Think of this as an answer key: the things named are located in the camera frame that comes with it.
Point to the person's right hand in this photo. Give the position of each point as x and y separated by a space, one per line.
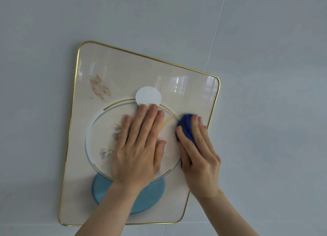
201 166

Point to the person's left hand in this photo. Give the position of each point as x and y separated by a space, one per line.
136 159

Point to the person's right middle finger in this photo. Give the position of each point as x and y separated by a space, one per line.
205 138

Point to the person's left thumb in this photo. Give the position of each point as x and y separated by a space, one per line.
159 155

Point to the person's left little finger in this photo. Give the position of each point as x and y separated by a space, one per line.
124 132

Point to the person's right thumb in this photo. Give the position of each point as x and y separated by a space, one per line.
184 146

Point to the person's left middle finger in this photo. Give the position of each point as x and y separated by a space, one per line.
150 125

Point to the blue cleaning cloth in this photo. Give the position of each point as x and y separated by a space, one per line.
186 127

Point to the gold framed wall picture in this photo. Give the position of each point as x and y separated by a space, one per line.
107 69

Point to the person's left forearm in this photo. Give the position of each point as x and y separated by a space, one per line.
109 210

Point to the person's right forearm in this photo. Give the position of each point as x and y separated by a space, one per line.
227 215

